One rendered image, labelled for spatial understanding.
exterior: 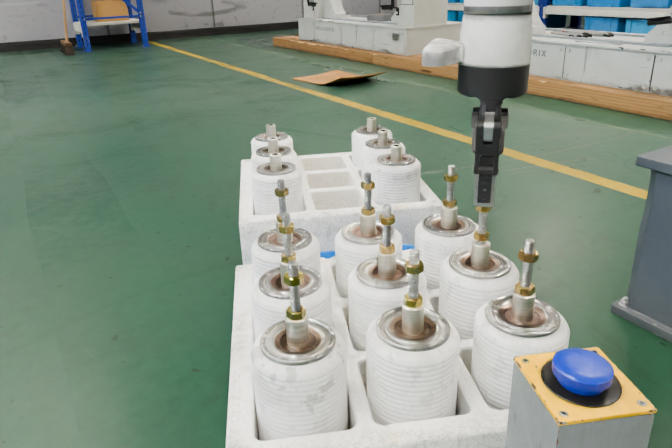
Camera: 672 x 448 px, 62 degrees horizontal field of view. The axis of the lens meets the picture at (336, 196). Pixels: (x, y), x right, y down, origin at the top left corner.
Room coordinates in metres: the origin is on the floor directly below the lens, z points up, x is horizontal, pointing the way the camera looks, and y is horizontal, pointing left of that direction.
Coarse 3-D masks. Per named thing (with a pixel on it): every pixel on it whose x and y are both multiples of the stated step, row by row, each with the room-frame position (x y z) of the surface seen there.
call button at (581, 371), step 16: (560, 352) 0.34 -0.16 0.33; (576, 352) 0.33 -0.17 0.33; (592, 352) 0.33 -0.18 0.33; (560, 368) 0.32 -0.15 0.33; (576, 368) 0.32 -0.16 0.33; (592, 368) 0.32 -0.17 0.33; (608, 368) 0.32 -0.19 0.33; (576, 384) 0.31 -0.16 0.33; (592, 384) 0.30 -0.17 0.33; (608, 384) 0.31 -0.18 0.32
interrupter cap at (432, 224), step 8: (432, 216) 0.76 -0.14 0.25; (440, 216) 0.76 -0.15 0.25; (464, 216) 0.75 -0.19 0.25; (424, 224) 0.73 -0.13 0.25; (432, 224) 0.73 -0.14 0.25; (440, 224) 0.74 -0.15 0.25; (464, 224) 0.73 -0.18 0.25; (472, 224) 0.73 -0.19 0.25; (432, 232) 0.71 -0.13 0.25; (440, 232) 0.70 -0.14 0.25; (448, 232) 0.70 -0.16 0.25; (456, 232) 0.70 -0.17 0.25; (464, 232) 0.70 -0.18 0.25; (472, 232) 0.71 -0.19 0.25
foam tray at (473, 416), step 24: (240, 288) 0.70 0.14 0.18; (336, 288) 0.69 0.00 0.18; (240, 312) 0.63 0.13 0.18; (336, 312) 0.63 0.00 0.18; (240, 336) 0.58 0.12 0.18; (240, 360) 0.53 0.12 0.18; (360, 360) 0.53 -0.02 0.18; (240, 384) 0.49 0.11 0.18; (360, 384) 0.49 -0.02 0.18; (240, 408) 0.46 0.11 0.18; (360, 408) 0.45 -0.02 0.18; (456, 408) 0.48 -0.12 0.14; (480, 408) 0.44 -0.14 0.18; (240, 432) 0.42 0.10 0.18; (336, 432) 0.42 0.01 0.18; (360, 432) 0.42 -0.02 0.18; (384, 432) 0.42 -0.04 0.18; (408, 432) 0.42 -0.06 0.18; (432, 432) 0.42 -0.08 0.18; (456, 432) 0.41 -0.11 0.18; (480, 432) 0.41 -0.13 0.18; (504, 432) 0.42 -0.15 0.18
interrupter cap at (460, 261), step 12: (456, 252) 0.64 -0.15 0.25; (468, 252) 0.64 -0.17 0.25; (492, 252) 0.64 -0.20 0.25; (456, 264) 0.61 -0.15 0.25; (468, 264) 0.62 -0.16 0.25; (492, 264) 0.61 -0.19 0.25; (504, 264) 0.61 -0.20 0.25; (468, 276) 0.58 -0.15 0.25; (480, 276) 0.58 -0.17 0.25; (492, 276) 0.58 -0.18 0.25
